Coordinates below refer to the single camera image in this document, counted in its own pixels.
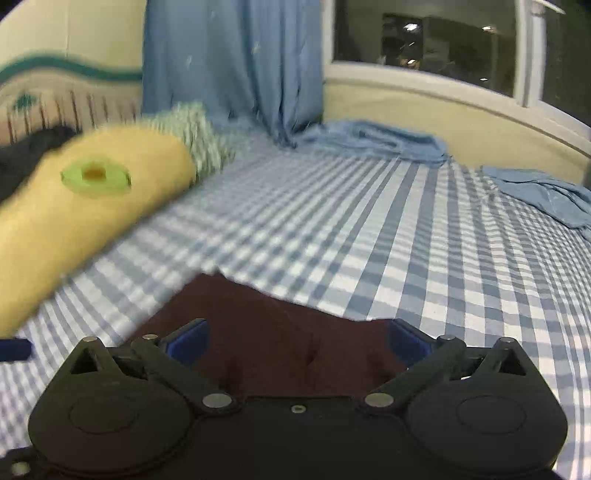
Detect dark navy jacket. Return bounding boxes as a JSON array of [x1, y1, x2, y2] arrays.
[[0, 126, 77, 205]]

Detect maroon printed shirt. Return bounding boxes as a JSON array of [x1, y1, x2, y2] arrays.
[[124, 272, 417, 398]]

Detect white framed window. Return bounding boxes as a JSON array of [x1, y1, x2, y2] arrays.
[[320, 0, 591, 154]]

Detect teal trimmed headboard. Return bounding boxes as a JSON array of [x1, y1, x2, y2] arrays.
[[0, 54, 144, 149]]

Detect green checked pillow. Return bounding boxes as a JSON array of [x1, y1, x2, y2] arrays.
[[147, 102, 237, 180]]

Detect blue checked bed sheet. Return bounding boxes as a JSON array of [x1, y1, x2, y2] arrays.
[[0, 134, 591, 480]]

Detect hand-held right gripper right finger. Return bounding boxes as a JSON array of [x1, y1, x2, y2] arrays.
[[364, 318, 531, 411]]

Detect yellow bolster pillow green ends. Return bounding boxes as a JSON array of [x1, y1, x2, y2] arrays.
[[0, 124, 200, 339]]

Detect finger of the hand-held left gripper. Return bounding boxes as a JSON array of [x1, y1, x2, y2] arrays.
[[0, 338, 34, 363]]

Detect blue star curtain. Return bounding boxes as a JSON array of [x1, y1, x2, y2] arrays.
[[482, 165, 591, 241], [141, 0, 450, 163]]

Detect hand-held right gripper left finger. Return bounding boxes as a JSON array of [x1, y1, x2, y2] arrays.
[[68, 318, 232, 411]]

